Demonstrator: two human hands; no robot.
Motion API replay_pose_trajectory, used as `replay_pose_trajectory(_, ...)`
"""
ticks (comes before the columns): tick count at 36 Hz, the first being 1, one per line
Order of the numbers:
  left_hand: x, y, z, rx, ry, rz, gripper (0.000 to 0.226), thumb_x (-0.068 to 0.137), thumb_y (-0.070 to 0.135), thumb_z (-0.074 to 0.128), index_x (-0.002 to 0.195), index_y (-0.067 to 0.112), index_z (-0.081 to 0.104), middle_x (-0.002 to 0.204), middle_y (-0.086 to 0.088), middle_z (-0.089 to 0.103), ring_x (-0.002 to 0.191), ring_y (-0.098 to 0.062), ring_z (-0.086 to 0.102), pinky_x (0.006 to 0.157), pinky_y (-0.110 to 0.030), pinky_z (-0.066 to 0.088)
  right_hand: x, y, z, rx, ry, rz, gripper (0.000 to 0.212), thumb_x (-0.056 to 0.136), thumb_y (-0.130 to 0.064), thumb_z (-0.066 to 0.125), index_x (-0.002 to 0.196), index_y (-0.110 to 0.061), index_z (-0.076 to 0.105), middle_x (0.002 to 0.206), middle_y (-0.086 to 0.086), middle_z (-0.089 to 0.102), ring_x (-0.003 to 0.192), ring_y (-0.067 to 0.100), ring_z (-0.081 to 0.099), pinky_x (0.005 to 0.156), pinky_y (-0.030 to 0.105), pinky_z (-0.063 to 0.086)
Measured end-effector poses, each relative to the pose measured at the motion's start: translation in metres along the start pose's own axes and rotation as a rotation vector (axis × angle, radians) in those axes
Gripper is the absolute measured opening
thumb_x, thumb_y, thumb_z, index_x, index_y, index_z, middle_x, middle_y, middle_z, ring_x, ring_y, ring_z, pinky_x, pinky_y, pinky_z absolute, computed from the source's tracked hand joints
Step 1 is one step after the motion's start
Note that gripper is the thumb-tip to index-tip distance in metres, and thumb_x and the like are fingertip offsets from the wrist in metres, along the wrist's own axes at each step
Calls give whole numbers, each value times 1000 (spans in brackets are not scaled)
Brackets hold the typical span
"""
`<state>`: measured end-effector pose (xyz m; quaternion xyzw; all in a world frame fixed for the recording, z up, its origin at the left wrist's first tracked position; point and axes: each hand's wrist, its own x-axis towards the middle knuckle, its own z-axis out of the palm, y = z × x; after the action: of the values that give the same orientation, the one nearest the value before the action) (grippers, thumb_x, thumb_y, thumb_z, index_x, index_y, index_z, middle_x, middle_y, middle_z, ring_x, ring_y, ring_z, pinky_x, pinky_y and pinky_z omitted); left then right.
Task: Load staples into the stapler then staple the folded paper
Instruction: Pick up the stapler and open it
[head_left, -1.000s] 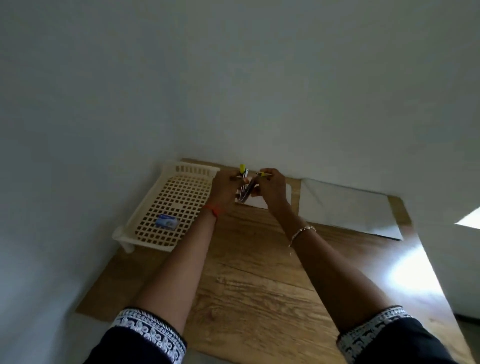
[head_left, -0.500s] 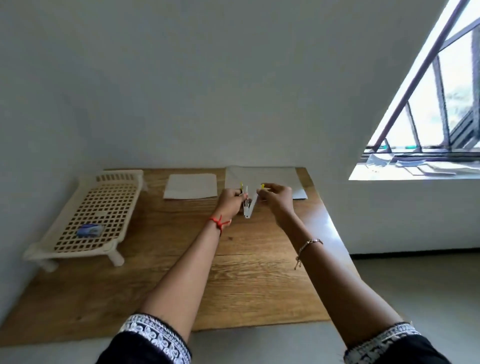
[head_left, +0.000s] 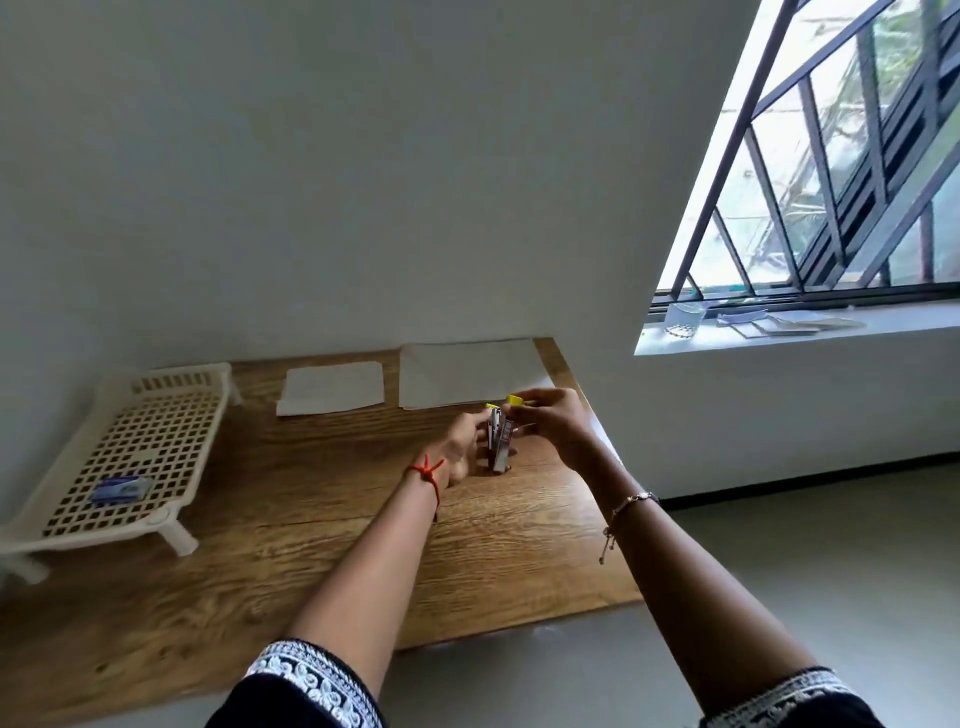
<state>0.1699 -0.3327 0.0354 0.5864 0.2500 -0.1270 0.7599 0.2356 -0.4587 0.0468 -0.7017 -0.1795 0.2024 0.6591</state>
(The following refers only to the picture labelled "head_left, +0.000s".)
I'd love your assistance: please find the clear glass cup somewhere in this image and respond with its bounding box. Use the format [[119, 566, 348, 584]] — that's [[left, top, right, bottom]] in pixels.
[[664, 301, 708, 339]]

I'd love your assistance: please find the small white paper sheet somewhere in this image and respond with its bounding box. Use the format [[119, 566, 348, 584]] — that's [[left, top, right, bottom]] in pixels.
[[276, 361, 386, 418]]

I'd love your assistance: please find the person's right forearm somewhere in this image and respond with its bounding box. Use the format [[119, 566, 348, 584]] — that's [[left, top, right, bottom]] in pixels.
[[576, 448, 820, 715]]

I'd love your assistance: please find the red thread bracelet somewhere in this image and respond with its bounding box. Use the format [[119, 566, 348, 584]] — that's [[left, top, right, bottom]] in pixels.
[[405, 454, 447, 524]]

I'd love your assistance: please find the yellow and silver stapler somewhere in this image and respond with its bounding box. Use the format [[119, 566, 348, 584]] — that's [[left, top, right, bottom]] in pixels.
[[484, 394, 526, 475]]

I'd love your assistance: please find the person's left hand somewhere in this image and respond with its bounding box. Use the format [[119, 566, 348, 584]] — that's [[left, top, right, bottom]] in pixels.
[[429, 408, 494, 489]]

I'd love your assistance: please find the white plastic lattice rack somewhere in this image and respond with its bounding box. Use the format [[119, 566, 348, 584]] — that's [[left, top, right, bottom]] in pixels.
[[0, 363, 243, 585]]

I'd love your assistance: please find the black sleeve with white trim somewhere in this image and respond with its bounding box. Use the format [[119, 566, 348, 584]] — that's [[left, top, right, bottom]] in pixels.
[[699, 666, 888, 728], [205, 638, 388, 728]]

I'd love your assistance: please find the dark metal window grille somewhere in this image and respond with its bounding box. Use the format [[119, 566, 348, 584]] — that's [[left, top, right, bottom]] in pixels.
[[649, 0, 960, 313]]

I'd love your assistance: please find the large white paper sheet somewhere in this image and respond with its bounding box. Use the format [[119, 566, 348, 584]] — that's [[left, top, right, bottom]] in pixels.
[[398, 338, 577, 411]]

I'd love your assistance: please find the blue staple box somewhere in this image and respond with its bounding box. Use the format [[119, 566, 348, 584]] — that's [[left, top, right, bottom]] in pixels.
[[89, 475, 153, 505]]

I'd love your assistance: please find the person's left forearm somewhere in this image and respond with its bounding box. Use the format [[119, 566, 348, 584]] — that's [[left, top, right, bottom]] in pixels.
[[286, 466, 454, 702]]

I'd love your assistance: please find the person's right hand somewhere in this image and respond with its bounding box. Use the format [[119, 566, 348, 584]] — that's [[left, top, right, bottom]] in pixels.
[[508, 387, 603, 475]]

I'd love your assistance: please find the silver chain bracelet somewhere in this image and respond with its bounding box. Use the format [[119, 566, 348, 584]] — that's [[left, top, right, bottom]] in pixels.
[[597, 491, 661, 566]]

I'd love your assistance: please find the white booklet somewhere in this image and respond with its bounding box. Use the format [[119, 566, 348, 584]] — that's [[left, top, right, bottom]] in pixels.
[[730, 310, 867, 339]]

